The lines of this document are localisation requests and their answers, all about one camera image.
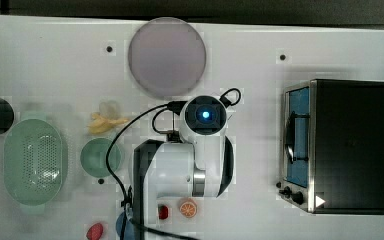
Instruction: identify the toy orange half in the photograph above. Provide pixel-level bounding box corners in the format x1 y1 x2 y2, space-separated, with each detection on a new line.
179 199 198 218

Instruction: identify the peeled toy banana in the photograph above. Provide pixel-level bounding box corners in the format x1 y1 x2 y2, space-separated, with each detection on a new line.
88 101 129 135

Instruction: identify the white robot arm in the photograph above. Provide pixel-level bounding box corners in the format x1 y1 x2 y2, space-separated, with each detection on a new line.
131 95 234 240

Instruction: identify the blue cup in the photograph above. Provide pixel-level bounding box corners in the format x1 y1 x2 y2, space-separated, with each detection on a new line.
116 212 135 240

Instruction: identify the lilac round plate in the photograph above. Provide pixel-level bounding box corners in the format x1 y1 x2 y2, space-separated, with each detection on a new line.
128 17 207 98

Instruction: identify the small toy strawberry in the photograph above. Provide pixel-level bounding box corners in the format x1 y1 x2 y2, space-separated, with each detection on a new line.
158 205 169 220

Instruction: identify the large toy strawberry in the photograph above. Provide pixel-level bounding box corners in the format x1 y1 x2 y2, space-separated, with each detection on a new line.
86 223 104 240

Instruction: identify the green metal cup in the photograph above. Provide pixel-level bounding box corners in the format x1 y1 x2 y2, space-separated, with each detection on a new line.
80 138 123 178

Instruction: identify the silver toaster oven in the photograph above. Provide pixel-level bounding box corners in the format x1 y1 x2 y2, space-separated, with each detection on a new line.
276 79 384 215

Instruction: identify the green plastic strainer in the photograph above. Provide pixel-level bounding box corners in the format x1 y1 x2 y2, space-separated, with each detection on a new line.
3 111 67 215

